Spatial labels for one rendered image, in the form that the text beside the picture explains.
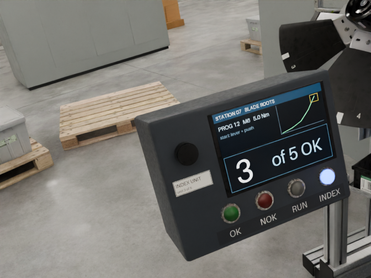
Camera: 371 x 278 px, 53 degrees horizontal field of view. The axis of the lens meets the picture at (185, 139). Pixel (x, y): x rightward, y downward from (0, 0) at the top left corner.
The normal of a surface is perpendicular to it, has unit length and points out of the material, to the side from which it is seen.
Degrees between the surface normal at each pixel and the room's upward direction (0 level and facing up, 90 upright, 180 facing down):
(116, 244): 0
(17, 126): 95
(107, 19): 90
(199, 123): 75
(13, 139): 95
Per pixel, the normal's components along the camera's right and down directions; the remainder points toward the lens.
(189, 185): 0.29, 0.11
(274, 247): -0.17, -0.89
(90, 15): 0.54, 0.29
